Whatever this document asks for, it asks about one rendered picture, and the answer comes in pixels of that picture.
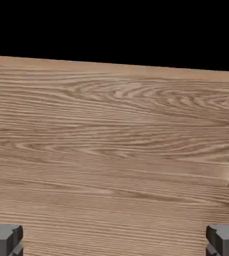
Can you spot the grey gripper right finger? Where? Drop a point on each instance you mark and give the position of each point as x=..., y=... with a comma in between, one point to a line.
x=228, y=243

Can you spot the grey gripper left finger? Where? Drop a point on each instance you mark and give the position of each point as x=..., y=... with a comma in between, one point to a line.
x=0, y=242

